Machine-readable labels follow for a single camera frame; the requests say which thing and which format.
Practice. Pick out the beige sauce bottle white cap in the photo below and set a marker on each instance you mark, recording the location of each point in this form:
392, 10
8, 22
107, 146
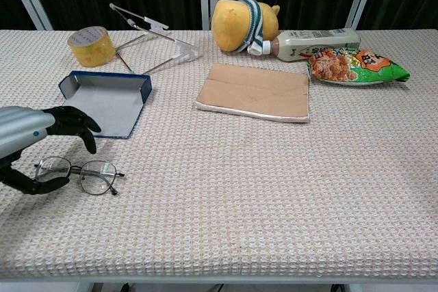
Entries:
308, 46

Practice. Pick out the brown cover spiral notebook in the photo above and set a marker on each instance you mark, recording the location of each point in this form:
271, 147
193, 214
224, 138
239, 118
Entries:
253, 93

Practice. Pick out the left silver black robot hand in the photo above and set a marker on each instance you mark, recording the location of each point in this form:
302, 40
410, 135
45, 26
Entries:
24, 128

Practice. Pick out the blue glasses case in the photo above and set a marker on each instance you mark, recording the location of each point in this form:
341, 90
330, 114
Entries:
102, 107

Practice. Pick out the yellow plush toy striped scarf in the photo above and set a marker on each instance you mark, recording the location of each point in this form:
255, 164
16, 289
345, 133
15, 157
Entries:
229, 28

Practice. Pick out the wire-rimmed eyeglasses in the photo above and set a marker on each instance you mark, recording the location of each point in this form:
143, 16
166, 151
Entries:
76, 169

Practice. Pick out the green snack bag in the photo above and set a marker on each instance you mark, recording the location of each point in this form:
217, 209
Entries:
342, 66

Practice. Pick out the beige woven tablecloth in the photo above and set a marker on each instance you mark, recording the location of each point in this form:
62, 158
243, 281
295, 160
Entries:
239, 186

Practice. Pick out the yellow packing tape roll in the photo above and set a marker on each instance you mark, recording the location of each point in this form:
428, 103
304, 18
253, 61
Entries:
96, 51

